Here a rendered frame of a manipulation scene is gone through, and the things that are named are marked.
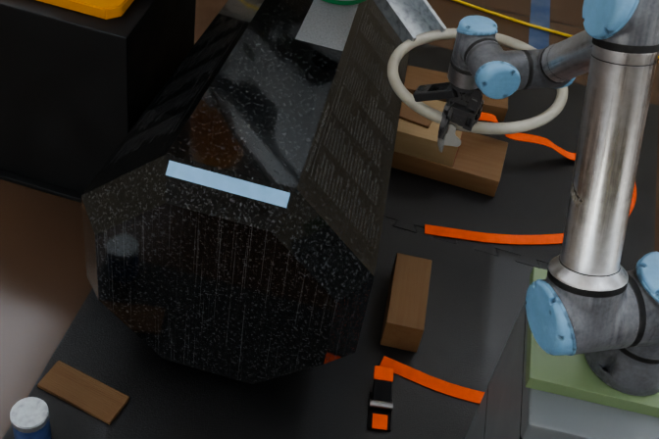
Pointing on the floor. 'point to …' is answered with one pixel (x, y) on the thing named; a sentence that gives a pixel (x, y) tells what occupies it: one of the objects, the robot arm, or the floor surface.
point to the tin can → (30, 419)
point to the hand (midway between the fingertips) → (443, 140)
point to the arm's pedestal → (546, 406)
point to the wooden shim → (83, 392)
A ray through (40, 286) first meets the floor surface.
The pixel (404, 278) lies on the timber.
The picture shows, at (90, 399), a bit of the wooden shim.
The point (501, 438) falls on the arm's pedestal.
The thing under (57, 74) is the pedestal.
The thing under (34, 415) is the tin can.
